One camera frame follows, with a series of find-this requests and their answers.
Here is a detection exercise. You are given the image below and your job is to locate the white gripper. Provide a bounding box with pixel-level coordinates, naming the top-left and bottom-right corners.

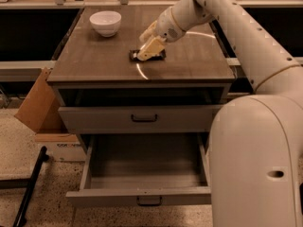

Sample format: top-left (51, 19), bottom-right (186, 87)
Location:
top-left (136, 7), bottom-right (186, 61)

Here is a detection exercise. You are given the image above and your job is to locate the black metal stand leg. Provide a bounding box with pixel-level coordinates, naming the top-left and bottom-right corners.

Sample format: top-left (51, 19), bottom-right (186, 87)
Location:
top-left (0, 146), bottom-right (49, 227)

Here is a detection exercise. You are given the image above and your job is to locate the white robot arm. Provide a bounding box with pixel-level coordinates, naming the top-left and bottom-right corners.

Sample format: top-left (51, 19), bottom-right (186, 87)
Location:
top-left (137, 0), bottom-right (303, 227)

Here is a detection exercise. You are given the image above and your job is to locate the brown cardboard box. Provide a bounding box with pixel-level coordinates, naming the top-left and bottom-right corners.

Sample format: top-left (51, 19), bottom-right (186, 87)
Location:
top-left (15, 68), bottom-right (85, 162)

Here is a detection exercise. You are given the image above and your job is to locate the dark rxbar chocolate bar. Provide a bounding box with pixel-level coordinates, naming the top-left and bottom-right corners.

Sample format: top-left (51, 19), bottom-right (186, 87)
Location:
top-left (129, 49), bottom-right (166, 61)

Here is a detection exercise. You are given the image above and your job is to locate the grey open middle drawer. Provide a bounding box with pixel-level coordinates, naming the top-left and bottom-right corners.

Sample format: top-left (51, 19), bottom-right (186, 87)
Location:
top-left (66, 133), bottom-right (211, 207)

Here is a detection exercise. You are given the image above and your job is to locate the white ceramic bowl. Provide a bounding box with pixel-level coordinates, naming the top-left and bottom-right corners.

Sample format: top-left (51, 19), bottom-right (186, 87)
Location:
top-left (89, 10), bottom-right (121, 37)

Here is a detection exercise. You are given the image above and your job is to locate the grey drawer cabinet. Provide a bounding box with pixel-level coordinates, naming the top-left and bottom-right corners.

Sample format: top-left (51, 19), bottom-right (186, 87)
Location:
top-left (46, 5), bottom-right (237, 144)

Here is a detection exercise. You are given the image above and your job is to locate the grey top drawer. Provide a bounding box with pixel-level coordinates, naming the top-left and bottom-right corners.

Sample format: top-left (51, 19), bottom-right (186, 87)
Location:
top-left (59, 105), bottom-right (221, 134)

